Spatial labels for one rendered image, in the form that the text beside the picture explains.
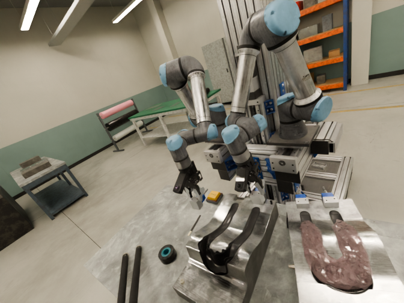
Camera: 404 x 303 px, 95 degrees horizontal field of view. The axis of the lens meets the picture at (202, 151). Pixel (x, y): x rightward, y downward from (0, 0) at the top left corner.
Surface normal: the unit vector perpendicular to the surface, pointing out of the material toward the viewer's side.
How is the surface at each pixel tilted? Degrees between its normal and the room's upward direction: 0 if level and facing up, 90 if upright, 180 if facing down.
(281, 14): 83
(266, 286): 0
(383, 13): 90
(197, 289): 0
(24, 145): 90
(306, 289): 0
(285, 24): 83
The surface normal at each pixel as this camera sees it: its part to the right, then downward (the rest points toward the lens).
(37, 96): 0.76, 0.04
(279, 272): -0.32, -0.86
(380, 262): -0.37, -0.69
